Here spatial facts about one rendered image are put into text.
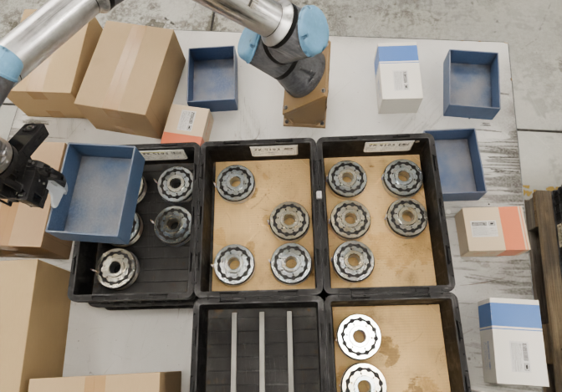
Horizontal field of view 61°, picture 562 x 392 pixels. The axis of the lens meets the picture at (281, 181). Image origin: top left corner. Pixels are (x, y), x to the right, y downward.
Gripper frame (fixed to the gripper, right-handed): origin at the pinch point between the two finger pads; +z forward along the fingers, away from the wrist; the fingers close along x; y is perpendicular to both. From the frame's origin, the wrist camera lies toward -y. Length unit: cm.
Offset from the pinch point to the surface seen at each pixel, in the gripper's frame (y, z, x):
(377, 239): -2, 34, 68
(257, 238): 0.2, 31.6, 37.0
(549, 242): -25, 108, 138
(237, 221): -4.0, 31.2, 31.1
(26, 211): -0.7, 24.2, -24.6
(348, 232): -3, 30, 60
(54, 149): -19.3, 24.4, -21.9
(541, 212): -37, 108, 137
